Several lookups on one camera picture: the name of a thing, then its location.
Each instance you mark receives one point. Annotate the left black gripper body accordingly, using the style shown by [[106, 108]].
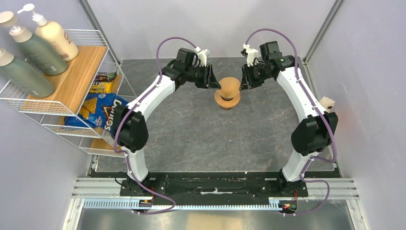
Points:
[[201, 79]]

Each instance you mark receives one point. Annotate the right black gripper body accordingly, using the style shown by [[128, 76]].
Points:
[[255, 74]]

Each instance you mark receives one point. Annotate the brown paper coffee filter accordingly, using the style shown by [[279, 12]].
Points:
[[230, 88]]

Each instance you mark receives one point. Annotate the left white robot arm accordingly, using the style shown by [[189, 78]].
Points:
[[129, 127]]

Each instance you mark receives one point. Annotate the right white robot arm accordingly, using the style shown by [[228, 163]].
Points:
[[316, 124]]

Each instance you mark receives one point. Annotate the wooden filter holder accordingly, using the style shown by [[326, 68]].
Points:
[[327, 103]]

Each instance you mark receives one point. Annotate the yellow candy bag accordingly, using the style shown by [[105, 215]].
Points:
[[103, 82]]

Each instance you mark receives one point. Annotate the blue Doritos chip bag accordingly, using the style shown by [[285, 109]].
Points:
[[97, 111]]

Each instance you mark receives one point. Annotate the cream pump bottle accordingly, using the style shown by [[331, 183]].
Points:
[[53, 33]]

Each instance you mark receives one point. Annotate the green pump bottle middle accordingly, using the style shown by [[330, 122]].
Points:
[[37, 50]]

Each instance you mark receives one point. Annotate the green pump bottle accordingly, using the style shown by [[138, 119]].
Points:
[[23, 75], [37, 50]]

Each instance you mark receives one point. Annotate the green pump bottle front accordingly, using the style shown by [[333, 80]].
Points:
[[23, 75]]

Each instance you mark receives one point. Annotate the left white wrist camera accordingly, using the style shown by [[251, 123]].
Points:
[[202, 55]]

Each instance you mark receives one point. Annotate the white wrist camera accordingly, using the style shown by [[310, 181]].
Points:
[[251, 55], [202, 55]]

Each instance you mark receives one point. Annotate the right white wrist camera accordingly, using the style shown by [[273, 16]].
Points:
[[251, 55]]

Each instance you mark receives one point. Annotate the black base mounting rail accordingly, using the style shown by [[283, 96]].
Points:
[[162, 192]]

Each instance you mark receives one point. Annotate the white wire shelf rack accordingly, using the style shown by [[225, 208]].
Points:
[[71, 89]]

